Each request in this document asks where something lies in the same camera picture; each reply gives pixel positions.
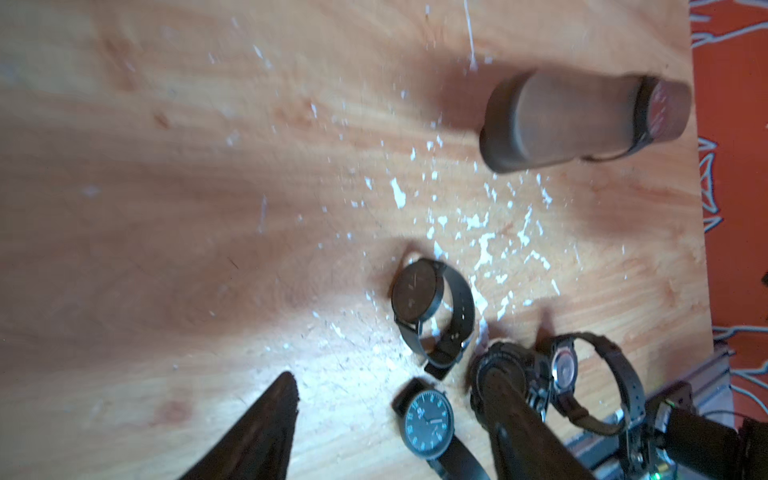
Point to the black chunky sport watch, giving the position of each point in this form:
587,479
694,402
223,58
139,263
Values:
527,370

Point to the dark wooden watch stand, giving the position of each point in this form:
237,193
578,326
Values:
546,117

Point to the black watch placed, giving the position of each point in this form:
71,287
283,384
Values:
649,117

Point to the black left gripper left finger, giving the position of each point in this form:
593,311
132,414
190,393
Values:
259,444

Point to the black slim round watch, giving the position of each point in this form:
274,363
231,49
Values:
417,294

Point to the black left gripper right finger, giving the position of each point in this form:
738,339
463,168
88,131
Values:
523,446

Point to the black watch dark red dial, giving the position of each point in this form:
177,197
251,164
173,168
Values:
427,426

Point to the black digital square watch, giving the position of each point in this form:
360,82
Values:
584,364

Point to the small circuit board right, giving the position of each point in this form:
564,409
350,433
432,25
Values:
641,445

